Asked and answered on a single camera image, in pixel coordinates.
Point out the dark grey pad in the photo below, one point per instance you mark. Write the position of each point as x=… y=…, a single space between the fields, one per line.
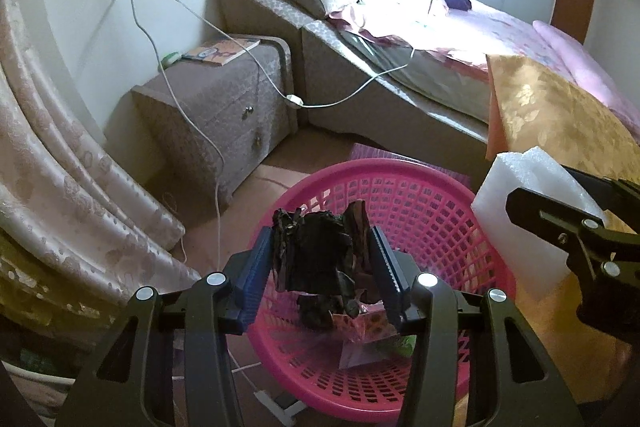
x=380 y=54

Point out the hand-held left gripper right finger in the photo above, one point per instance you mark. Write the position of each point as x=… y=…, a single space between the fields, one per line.
x=387 y=282

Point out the folded pink quilt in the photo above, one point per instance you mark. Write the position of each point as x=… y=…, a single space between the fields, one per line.
x=590 y=62

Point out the green snack packet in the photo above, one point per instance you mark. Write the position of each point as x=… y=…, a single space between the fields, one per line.
x=402 y=344

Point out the pale patterned curtain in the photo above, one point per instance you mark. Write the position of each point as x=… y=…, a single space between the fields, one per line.
x=65 y=187

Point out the white foam block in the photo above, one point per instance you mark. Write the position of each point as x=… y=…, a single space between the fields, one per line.
x=500 y=212

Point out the pink plastic basket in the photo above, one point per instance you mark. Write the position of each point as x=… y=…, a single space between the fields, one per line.
x=440 y=217

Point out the grey upholstered nightstand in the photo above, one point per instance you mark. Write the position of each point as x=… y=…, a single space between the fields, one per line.
x=215 y=117

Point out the printed packet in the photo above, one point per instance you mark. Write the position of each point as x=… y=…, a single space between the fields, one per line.
x=367 y=327

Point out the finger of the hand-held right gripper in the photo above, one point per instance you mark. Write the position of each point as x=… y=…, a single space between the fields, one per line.
x=540 y=212
x=620 y=197

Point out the pink ruffled pillow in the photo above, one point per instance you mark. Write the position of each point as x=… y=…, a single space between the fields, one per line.
x=385 y=14

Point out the black plastic bag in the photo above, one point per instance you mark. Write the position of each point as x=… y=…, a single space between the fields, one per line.
x=320 y=257

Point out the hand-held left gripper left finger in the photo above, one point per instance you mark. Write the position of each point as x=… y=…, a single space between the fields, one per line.
x=252 y=282

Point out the small green object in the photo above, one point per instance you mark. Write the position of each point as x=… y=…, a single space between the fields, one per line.
x=171 y=60

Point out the printed book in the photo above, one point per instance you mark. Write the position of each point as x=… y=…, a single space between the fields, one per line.
x=222 y=51

